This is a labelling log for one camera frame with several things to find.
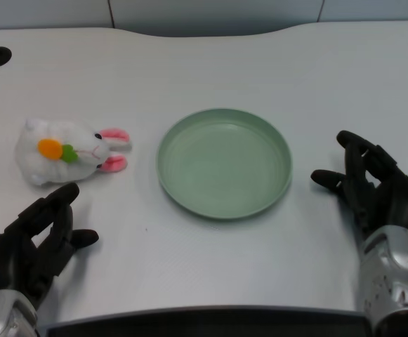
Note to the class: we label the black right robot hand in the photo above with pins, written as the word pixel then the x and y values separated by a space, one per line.
pixel 382 189

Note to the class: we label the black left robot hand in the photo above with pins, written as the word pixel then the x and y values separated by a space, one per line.
pixel 21 242

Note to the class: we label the green round plate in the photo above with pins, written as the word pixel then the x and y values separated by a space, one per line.
pixel 224 165

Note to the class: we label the dark robot torso edge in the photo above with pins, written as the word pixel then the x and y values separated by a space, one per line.
pixel 207 323

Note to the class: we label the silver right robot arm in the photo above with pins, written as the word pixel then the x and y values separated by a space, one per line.
pixel 395 281

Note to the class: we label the white rabbit plush doll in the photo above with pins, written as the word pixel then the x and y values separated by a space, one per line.
pixel 63 152

